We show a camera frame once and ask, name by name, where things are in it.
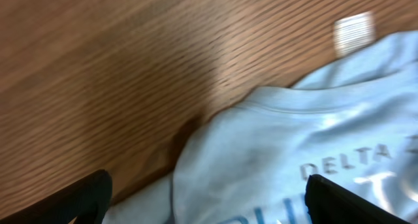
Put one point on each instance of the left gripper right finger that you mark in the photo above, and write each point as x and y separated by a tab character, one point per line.
329	203

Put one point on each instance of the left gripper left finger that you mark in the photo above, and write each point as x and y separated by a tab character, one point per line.
83	202

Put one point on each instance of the light blue printed t-shirt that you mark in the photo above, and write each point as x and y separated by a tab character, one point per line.
353	121

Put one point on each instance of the white tag on table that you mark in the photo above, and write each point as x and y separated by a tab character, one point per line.
353	33

